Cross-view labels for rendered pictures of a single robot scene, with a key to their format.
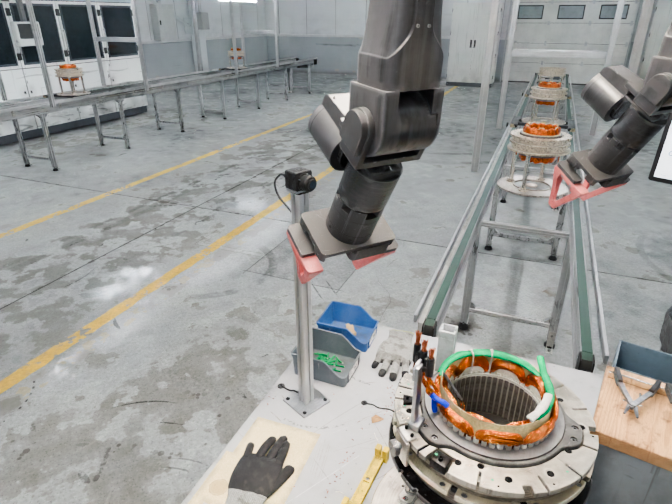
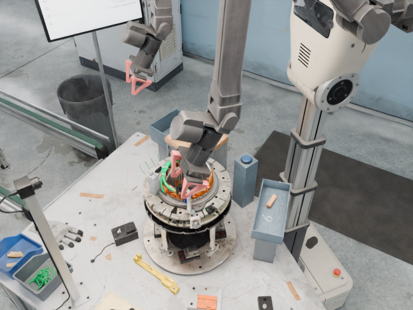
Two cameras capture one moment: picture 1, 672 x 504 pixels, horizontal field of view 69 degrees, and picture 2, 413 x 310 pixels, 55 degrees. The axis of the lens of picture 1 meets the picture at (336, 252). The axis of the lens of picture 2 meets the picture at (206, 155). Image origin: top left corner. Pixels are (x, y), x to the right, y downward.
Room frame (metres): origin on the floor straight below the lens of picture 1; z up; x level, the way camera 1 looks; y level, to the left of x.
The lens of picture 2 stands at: (0.40, 0.70, 2.16)
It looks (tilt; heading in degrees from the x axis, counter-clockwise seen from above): 43 degrees down; 279
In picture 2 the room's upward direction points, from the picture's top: straight up
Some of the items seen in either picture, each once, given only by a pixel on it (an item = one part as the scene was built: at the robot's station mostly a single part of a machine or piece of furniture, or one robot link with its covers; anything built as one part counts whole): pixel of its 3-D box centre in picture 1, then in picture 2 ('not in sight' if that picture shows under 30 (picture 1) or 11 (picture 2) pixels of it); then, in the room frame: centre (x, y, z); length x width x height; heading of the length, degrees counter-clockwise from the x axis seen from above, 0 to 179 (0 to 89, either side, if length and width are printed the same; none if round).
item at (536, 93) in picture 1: (546, 105); not in sight; (4.70, -1.95, 0.94); 0.39 x 0.39 x 0.30
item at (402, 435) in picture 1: (406, 445); (195, 221); (0.57, -0.11, 1.07); 0.04 x 0.02 x 0.05; 20
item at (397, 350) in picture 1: (397, 351); (56, 230); (1.18, -0.18, 0.79); 0.24 x 0.12 x 0.02; 158
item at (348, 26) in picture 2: not in sight; (368, 19); (0.17, -0.23, 1.76); 0.10 x 0.05 x 0.09; 31
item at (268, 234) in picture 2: not in sight; (268, 229); (0.31, -0.23, 0.92); 0.25 x 0.11 x 0.28; 84
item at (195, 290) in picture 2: not in sight; (204, 298); (0.52, 0.02, 0.79); 0.12 x 0.09 x 0.02; 3
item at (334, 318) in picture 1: (348, 326); (15, 253); (1.28, -0.04, 0.82); 0.16 x 0.14 x 0.07; 69
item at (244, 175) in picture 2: not in sight; (244, 181); (0.42, -0.48, 0.91); 0.07 x 0.07 x 0.25; 48
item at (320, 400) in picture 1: (306, 399); (75, 295); (0.99, 0.08, 0.78); 0.09 x 0.09 x 0.01; 43
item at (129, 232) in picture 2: not in sight; (125, 232); (0.89, -0.20, 0.81); 0.10 x 0.06 x 0.06; 35
